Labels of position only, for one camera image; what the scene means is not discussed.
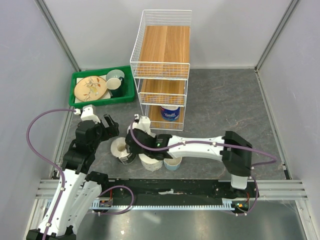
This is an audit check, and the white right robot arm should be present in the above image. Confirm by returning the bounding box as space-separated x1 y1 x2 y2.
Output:
125 128 252 197

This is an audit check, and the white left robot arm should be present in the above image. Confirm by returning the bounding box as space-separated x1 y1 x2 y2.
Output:
26 113 119 240

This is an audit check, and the white floral towel roll front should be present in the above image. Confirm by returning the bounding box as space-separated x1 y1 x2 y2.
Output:
138 154 163 172

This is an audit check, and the green plastic bin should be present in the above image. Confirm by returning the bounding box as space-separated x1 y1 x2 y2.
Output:
68 65 135 109

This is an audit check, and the floral ceramic plate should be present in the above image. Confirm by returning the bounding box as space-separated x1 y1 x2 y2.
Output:
74 76 108 101

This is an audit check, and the cream interior mug in bin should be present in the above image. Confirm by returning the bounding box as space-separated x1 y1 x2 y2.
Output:
106 77 122 90

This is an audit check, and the light blue cup on table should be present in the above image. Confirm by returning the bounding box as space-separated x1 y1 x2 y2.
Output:
163 157 182 171

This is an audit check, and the teal ceramic mug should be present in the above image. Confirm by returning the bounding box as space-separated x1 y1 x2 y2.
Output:
106 69 125 98

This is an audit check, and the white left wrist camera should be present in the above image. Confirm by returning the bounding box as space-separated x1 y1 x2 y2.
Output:
80 104 101 124

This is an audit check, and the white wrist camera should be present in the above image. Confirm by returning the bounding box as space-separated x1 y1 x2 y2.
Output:
80 104 101 124
132 114 151 135

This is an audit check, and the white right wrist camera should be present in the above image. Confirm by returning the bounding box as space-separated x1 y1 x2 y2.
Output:
132 114 151 135

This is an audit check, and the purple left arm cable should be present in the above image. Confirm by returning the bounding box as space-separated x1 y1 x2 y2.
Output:
26 108 81 240

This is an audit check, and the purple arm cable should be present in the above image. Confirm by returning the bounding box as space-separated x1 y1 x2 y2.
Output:
129 121 278 217
26 108 81 240

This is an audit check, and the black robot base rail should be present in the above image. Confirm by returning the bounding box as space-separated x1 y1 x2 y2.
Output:
85 171 257 207

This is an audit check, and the white wire three-tier shelf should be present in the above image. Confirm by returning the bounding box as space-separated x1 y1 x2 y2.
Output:
130 9 192 131

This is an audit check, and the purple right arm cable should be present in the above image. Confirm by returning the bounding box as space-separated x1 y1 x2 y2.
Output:
129 121 278 217

